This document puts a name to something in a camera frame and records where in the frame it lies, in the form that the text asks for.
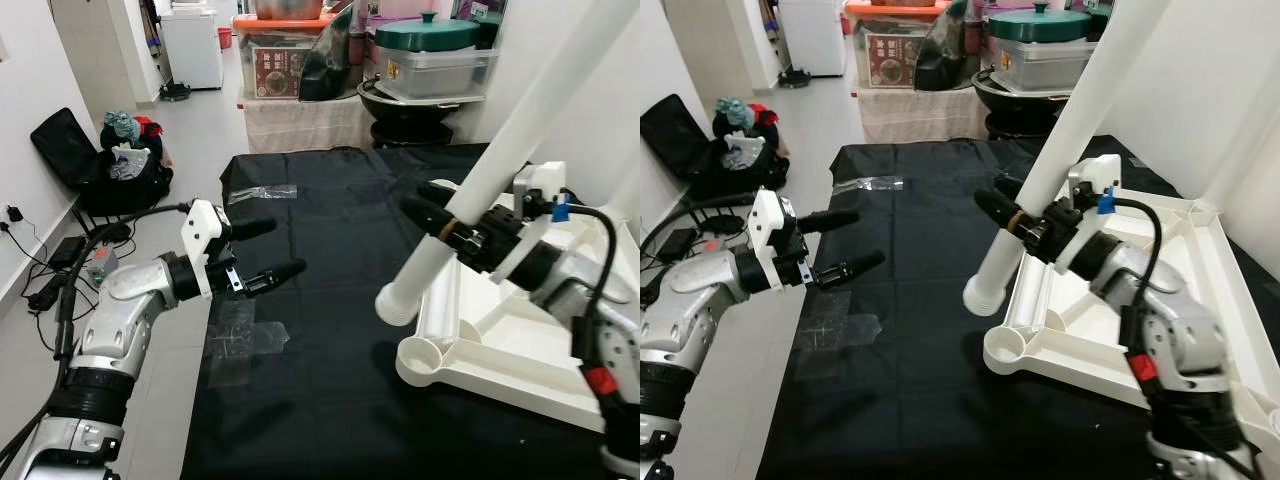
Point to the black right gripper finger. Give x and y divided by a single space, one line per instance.
1008 215
440 193
435 220
1012 188

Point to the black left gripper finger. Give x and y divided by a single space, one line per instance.
855 268
252 230
278 275
830 220

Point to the white plastic table leg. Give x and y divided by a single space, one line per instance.
1090 110
620 170
1245 130
530 110

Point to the clear tape cross patch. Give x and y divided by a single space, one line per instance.
245 335
835 325

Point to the black wok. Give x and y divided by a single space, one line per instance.
1020 108
410 115

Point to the grey box device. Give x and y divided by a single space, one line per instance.
710 246
100 265

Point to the white plastic wrapper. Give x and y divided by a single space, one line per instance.
743 150
128 162

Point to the black power adapter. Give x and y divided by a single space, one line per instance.
678 245
45 292
68 250

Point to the clear plastic storage container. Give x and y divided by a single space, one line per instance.
435 72
1045 65

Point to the red cloth item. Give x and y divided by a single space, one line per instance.
765 113
148 126

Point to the black tablecloth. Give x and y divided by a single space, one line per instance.
900 420
330 400

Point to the small black floor item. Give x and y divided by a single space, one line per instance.
175 92
795 78

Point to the black plastic bag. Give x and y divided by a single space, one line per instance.
945 55
330 65

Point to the white cabinet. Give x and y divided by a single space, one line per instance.
812 40
192 50

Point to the small red bin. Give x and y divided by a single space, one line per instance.
224 37

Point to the steel cooking pot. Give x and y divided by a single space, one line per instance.
288 8

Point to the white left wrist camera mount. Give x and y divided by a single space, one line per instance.
770 225
203 235

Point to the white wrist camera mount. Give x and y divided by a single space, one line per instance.
203 235
770 225
540 185
1100 180

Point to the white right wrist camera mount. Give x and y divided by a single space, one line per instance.
540 185
1100 180

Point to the black wall plug charger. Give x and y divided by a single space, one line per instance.
15 218

